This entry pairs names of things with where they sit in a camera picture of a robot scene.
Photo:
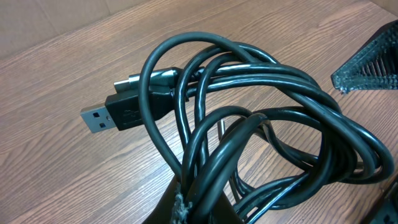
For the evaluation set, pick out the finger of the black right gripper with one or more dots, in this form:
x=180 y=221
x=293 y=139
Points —
x=384 y=210
x=373 y=66

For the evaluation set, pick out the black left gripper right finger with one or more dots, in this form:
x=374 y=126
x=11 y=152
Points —
x=223 y=212

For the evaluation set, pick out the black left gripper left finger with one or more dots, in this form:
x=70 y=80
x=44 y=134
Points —
x=171 y=207

